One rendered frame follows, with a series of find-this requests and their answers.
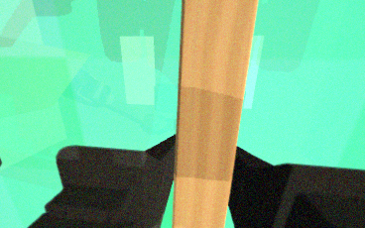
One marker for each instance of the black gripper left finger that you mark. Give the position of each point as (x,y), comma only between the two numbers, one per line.
(148,174)

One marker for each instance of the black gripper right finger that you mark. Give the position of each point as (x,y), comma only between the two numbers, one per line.
(261,194)

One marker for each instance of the light wooden board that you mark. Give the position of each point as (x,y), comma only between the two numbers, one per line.
(215,46)

